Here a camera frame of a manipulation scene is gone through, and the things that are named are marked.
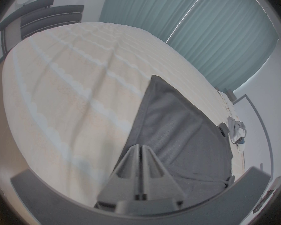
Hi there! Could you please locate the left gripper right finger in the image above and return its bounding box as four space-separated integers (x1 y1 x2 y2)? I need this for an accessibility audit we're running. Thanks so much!
142 145 186 202

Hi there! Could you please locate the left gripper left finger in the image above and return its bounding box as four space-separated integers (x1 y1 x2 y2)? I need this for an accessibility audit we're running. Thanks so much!
97 144 141 202

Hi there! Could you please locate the black T-shirt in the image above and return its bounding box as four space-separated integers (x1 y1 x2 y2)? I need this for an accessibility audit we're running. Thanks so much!
116 75 236 201

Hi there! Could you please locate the pile of clothes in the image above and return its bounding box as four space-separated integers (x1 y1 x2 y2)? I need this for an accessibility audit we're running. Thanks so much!
227 116 247 149

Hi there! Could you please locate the bed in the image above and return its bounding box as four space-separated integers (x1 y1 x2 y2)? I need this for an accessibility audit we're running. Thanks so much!
2 21 272 208

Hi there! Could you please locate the white printed pillow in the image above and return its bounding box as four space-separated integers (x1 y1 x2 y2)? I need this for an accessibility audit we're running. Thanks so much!
217 90 238 117

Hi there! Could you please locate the grey bedside table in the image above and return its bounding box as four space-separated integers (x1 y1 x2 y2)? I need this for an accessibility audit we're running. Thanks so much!
225 88 237 104

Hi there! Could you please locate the blue-green curtain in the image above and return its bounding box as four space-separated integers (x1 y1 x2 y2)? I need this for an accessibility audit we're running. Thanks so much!
166 0 279 93
99 0 211 43

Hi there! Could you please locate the black chest of drawers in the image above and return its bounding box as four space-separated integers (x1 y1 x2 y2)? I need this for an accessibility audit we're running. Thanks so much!
20 5 85 40

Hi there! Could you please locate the black dressing table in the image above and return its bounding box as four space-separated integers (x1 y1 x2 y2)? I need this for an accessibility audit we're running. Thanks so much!
0 0 55 56

